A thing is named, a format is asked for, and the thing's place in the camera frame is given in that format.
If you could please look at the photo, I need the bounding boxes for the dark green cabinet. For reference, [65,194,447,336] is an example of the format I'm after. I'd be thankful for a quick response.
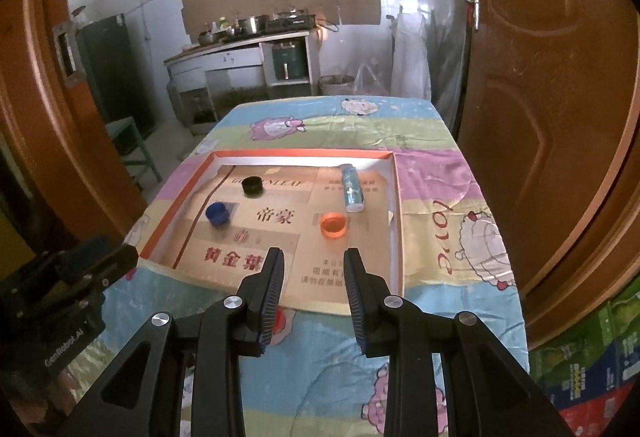
[77,14,156,140]

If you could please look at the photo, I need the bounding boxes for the green cardboard boxes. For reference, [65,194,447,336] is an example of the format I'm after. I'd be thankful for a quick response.
[527,277,640,418]

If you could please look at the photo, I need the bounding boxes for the clear patterned tube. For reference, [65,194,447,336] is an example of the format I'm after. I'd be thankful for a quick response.
[340,164,366,212]

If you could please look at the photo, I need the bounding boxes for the clear plastic sheet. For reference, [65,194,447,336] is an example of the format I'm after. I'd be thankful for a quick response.
[425,0,471,138]

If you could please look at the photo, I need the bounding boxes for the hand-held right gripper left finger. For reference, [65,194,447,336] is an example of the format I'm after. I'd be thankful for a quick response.
[77,247,286,437]

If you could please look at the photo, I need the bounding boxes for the red cardboard box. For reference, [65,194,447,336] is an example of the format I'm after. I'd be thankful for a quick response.
[557,384,631,437]

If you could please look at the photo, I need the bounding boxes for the dark pan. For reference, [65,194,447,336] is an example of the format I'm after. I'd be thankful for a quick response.
[197,29,236,46]

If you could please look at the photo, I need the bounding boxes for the steel pot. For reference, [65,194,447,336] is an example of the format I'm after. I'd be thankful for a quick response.
[236,16,268,35]

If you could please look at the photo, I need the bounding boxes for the green air fryer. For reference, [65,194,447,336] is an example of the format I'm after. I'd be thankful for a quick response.
[272,44,307,80]

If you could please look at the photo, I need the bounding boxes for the plastic bag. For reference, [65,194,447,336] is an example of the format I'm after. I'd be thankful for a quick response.
[352,62,391,95]

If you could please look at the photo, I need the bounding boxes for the white plastic cover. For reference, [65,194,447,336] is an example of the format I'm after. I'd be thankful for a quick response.
[391,9,432,100]

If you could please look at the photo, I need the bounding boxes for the round basket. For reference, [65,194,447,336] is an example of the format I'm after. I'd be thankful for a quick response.
[318,74,355,96]

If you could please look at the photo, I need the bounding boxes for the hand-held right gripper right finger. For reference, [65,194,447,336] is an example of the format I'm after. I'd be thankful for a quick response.
[343,247,571,437]

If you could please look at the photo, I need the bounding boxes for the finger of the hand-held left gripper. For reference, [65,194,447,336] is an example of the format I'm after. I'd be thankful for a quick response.
[84,244,139,290]

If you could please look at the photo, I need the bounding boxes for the cartoon printed blanket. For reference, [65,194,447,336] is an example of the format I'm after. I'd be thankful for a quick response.
[67,95,531,437]

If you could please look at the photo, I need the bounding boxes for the wooden door with handle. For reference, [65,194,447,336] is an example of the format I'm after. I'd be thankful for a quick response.
[457,0,626,298]

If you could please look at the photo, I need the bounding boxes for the green stool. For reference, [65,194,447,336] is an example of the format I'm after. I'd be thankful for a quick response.
[107,117,163,190]

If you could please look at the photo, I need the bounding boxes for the reddish wooden door jamb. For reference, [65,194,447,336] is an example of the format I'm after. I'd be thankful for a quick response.
[0,0,148,268]
[520,0,640,348]

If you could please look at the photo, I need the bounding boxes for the blue bottle cap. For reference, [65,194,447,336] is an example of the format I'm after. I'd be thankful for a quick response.
[205,202,232,228]

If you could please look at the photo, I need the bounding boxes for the gas stove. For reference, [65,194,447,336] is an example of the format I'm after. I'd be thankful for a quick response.
[265,14,317,32]

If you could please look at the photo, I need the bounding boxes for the white kitchen counter cabinet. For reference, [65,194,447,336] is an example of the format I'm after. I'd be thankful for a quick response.
[164,31,321,118]

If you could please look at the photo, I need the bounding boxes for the orange bottle cap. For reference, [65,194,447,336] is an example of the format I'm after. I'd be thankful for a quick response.
[320,213,348,240]

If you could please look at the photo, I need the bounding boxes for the shallow cardboard tray box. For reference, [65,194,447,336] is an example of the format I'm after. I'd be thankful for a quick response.
[137,148,406,318]

